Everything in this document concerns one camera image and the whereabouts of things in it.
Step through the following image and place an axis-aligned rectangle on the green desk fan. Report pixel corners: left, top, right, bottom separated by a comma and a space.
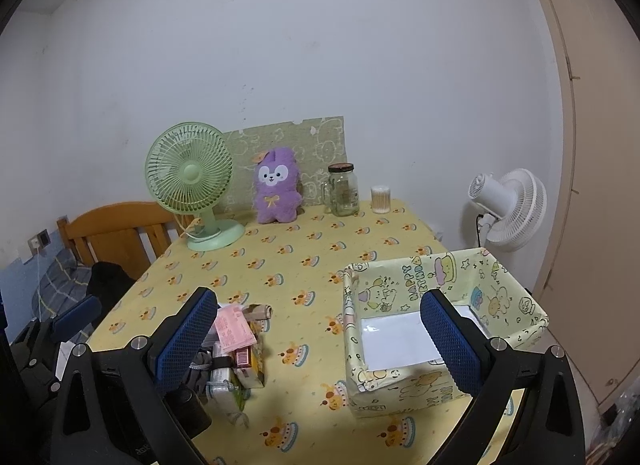
144, 122, 244, 251

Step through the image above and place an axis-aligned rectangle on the beige patterned backboard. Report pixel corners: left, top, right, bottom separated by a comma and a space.
214, 116, 347, 214

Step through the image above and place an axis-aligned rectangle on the patterned yellow storage box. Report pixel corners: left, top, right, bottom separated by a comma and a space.
343, 248, 549, 417

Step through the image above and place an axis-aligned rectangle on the wooden chair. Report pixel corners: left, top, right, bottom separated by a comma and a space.
56, 202, 193, 280

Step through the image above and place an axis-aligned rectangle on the pink tissue packet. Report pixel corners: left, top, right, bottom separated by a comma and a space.
214, 303, 257, 353

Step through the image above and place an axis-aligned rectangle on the wall power socket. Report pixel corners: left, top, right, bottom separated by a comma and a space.
28, 229, 51, 253

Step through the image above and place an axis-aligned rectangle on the black garment on chair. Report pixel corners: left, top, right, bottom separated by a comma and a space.
87, 261, 136, 315

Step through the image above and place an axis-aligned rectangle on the green tissue pack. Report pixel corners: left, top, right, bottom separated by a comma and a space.
207, 341, 266, 403

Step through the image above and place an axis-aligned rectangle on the white standing fan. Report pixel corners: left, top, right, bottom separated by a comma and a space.
468, 168, 547, 251

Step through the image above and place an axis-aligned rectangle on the yellow cake-print tablecloth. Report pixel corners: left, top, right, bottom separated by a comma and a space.
86, 198, 532, 465

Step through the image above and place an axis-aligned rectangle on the purple plush toy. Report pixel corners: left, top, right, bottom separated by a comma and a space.
254, 147, 303, 224

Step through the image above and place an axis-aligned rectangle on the glass jar with lid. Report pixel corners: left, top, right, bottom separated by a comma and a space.
323, 162, 359, 217

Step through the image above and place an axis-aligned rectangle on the cotton swab container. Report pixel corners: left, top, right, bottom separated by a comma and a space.
371, 185, 392, 214

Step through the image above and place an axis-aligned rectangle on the blue plaid bedding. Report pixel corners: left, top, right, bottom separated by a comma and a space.
1, 248, 91, 341

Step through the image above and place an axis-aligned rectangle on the dark grey drawstring pouch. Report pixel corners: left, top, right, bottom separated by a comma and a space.
183, 348, 214, 398

